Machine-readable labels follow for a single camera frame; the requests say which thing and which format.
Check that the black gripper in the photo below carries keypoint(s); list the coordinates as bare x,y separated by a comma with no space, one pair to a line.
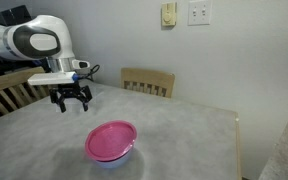
70,90

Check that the pink round plastic lid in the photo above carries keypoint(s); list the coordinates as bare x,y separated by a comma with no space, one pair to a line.
110,140

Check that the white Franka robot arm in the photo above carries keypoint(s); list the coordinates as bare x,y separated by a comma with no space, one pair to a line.
34,40

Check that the blue plastic bowl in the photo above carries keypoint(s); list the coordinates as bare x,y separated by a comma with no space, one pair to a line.
112,164

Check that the wooden slat-back chair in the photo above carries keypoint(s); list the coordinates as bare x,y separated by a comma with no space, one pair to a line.
7,81
147,78

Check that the black box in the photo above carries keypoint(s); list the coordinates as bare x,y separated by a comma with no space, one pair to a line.
15,13

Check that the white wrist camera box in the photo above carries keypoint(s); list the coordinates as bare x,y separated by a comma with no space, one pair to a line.
50,78

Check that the beige wall dimmer plate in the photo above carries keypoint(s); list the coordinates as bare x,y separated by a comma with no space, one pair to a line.
169,14

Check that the white light switch plate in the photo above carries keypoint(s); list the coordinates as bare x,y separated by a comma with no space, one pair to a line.
199,12

